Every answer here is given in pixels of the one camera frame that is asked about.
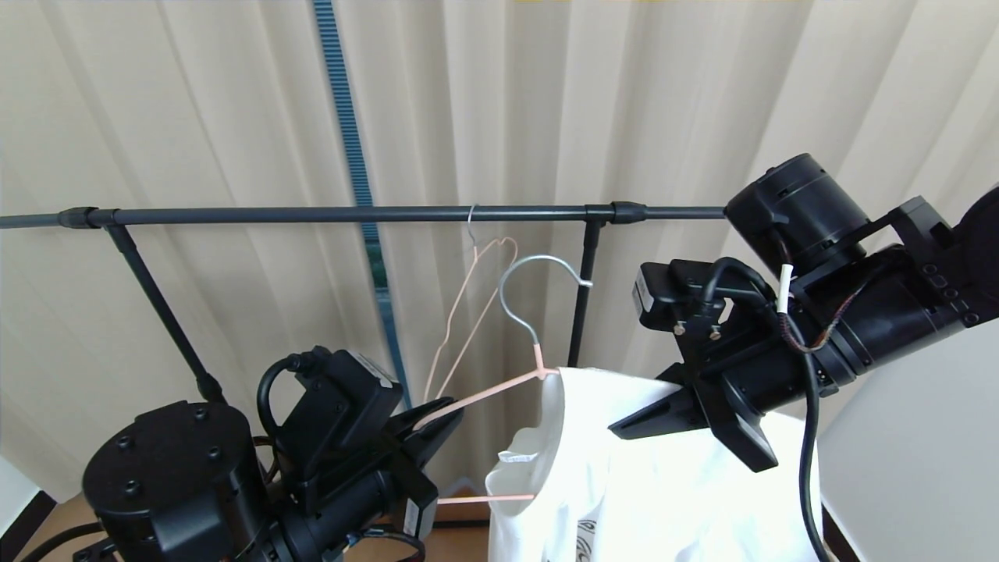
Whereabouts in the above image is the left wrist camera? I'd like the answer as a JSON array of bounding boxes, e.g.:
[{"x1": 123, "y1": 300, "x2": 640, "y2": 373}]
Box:
[{"x1": 268, "y1": 347, "x2": 406, "y2": 501}]

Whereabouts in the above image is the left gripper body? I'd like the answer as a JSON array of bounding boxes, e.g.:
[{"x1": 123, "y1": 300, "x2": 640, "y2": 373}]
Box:
[{"x1": 272, "y1": 451, "x2": 440, "y2": 562}]

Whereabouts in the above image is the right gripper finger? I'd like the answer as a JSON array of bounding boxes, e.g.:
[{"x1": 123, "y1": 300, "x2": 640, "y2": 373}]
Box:
[{"x1": 607, "y1": 382, "x2": 720, "y2": 443}]

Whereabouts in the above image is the window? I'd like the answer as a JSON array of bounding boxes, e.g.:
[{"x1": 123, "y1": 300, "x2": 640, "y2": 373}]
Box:
[{"x1": 311, "y1": 0, "x2": 416, "y2": 408}]

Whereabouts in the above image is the pink clothes hanger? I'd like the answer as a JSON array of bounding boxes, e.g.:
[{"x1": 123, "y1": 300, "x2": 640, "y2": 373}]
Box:
[
  {"x1": 421, "y1": 204, "x2": 520, "y2": 404},
  {"x1": 411, "y1": 254, "x2": 595, "y2": 506}
]

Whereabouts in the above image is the white printed t-shirt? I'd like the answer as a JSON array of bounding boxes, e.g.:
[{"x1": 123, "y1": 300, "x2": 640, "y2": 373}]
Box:
[{"x1": 485, "y1": 366, "x2": 825, "y2": 562}]

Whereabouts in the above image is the black clothes rack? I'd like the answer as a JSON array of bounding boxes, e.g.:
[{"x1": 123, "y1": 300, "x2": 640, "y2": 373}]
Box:
[{"x1": 0, "y1": 201, "x2": 731, "y2": 528}]

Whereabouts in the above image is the beige curtain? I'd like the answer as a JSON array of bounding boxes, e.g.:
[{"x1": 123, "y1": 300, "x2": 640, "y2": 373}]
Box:
[
  {"x1": 0, "y1": 0, "x2": 412, "y2": 502},
  {"x1": 332, "y1": 0, "x2": 999, "y2": 502}
]

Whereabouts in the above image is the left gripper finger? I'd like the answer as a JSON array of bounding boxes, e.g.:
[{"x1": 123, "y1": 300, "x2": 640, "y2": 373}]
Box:
[
  {"x1": 404, "y1": 406, "x2": 467, "y2": 471},
  {"x1": 388, "y1": 397, "x2": 457, "y2": 439}
]

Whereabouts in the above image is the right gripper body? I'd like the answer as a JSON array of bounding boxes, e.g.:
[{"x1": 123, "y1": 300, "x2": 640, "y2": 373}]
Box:
[{"x1": 686, "y1": 264, "x2": 939, "y2": 474}]

